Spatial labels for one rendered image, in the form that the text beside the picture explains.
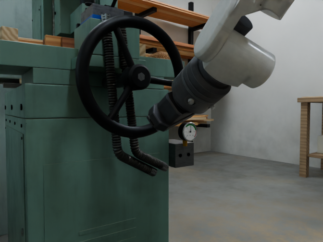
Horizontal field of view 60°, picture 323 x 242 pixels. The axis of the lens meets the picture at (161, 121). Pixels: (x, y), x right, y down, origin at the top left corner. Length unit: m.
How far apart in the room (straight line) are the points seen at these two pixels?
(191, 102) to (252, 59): 0.12
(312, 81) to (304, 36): 0.58
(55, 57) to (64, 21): 0.31
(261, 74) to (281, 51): 3.77
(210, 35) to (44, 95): 0.49
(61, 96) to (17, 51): 0.15
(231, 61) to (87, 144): 0.51
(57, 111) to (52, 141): 0.08
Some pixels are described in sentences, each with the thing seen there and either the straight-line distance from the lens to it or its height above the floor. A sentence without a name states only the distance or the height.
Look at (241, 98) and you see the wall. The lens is 4.52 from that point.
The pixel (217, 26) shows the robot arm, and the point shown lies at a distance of 0.43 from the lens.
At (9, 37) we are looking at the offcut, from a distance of 0.81.
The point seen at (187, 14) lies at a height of 2.00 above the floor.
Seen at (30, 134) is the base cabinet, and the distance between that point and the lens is 0.78.
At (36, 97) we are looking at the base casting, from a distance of 0.78.
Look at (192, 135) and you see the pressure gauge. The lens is 0.93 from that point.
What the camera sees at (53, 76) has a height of 0.82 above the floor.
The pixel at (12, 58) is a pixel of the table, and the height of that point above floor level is 0.86.
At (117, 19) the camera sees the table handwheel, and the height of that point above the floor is 0.93.
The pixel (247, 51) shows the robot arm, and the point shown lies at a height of 0.82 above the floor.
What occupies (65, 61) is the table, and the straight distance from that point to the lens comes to 0.81.
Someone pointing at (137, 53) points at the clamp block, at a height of 0.89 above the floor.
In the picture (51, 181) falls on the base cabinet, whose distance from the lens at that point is 0.81.
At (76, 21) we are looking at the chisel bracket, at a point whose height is 1.03.
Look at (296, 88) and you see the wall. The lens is 4.08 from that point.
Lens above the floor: 0.74
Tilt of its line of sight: 3 degrees down
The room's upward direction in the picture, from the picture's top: straight up
